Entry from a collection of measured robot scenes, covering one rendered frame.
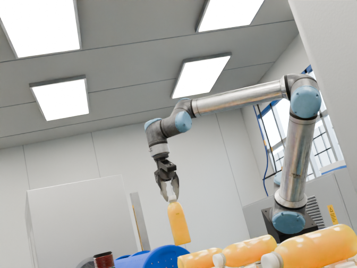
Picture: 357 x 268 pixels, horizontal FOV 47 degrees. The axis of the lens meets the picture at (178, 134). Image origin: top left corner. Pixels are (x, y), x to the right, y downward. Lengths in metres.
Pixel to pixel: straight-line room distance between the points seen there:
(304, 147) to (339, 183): 1.40
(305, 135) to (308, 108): 0.14
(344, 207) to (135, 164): 4.71
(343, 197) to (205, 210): 4.40
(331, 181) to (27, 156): 5.38
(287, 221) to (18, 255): 5.70
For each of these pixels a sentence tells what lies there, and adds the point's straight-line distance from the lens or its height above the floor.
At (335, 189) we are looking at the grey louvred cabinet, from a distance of 3.20.
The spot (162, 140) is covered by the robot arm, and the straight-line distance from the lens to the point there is 1.90.
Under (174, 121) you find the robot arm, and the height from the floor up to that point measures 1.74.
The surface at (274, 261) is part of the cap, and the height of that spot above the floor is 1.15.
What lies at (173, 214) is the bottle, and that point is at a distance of 1.83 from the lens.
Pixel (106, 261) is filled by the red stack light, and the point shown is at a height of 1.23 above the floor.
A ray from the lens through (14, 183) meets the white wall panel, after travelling 7.38.
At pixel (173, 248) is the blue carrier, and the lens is 1.96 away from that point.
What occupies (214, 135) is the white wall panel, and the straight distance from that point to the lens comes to 7.64.
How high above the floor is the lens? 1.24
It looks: 14 degrees up
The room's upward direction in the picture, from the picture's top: 14 degrees counter-clockwise
